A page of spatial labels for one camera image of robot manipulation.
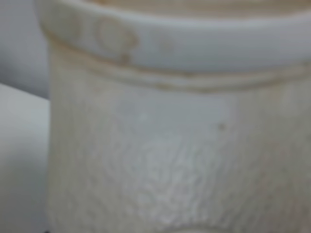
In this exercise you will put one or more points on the clear plastic drink bottle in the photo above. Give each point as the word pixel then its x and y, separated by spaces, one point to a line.
pixel 179 116

